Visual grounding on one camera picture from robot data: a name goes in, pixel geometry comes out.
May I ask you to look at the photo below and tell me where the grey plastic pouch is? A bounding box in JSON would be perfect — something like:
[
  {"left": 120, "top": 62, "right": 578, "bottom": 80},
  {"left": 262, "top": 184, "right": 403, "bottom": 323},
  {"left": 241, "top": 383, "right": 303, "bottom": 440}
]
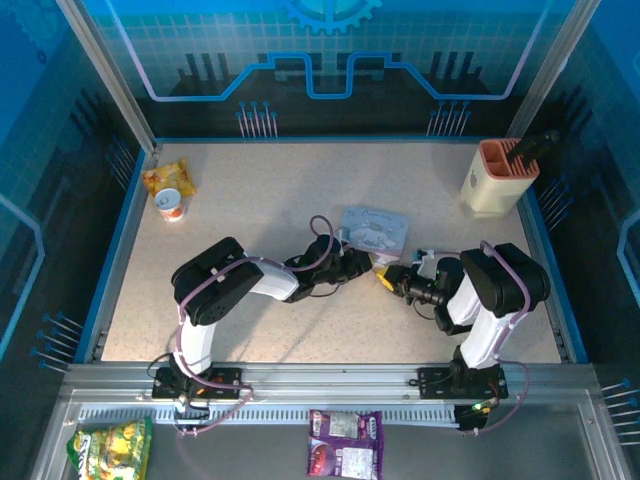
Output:
[{"left": 339, "top": 205, "right": 412, "bottom": 262}]

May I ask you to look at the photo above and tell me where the cream utensil holder orange insert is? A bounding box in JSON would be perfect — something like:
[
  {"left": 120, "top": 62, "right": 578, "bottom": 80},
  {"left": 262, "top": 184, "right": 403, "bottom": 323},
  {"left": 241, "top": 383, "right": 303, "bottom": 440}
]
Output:
[{"left": 459, "top": 138, "right": 542, "bottom": 220}]

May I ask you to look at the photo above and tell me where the purple snack bag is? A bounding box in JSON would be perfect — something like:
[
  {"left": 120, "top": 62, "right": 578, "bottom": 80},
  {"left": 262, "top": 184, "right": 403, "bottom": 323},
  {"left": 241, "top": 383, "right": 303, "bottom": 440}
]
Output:
[{"left": 306, "top": 408, "right": 385, "bottom": 480}]

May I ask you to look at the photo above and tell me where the small red-white cup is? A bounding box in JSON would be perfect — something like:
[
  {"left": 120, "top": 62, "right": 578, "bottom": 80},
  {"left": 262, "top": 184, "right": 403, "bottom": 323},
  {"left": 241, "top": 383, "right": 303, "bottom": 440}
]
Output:
[{"left": 153, "top": 187, "right": 188, "bottom": 223}]

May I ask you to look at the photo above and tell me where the yellow snack packet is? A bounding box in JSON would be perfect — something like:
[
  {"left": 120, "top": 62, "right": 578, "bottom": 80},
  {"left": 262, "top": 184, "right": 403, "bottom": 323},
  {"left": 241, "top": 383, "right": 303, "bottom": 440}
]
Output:
[{"left": 142, "top": 157, "right": 198, "bottom": 199}]

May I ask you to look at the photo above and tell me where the green yellow snack bag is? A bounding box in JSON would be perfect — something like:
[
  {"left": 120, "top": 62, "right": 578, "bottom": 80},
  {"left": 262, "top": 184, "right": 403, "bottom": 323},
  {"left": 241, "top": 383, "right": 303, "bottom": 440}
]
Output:
[{"left": 66, "top": 415, "right": 154, "bottom": 480}]

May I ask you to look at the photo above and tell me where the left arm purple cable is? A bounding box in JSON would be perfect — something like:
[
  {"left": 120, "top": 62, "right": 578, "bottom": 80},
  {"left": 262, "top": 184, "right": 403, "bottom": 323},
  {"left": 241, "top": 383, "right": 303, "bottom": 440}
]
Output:
[{"left": 172, "top": 214, "right": 347, "bottom": 439}]

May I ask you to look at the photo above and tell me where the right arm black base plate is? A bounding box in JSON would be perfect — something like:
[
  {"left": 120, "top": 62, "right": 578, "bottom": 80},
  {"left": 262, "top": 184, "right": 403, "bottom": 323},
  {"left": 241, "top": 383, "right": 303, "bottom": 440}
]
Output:
[{"left": 416, "top": 366, "right": 510, "bottom": 401}]

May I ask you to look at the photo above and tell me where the aluminium mounting rail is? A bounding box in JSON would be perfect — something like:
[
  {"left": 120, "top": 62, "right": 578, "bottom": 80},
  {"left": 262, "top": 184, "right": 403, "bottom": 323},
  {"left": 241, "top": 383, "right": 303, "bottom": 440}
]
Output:
[{"left": 59, "top": 360, "right": 601, "bottom": 402}]

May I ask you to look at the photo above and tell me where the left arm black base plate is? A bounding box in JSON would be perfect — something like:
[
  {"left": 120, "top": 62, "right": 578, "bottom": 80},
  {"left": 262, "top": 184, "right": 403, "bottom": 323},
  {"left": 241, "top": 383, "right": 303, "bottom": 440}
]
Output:
[{"left": 151, "top": 366, "right": 245, "bottom": 401}]

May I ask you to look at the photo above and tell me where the white slotted cable duct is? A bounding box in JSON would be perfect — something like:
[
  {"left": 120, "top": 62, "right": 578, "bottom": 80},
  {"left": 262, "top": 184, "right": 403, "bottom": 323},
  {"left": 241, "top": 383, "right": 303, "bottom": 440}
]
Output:
[{"left": 78, "top": 403, "right": 462, "bottom": 427}]

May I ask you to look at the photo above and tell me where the black utensil handle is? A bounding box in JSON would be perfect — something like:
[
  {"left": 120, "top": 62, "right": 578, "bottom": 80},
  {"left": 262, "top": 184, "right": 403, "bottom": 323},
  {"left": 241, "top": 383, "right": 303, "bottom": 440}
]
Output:
[{"left": 507, "top": 128, "right": 561, "bottom": 166}]

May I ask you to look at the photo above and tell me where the aluminium frame post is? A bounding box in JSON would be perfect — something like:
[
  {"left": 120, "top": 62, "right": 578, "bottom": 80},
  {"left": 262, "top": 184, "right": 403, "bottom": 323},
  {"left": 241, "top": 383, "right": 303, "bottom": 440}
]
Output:
[
  {"left": 504, "top": 0, "right": 602, "bottom": 141},
  {"left": 55, "top": 0, "right": 160, "bottom": 155}
]

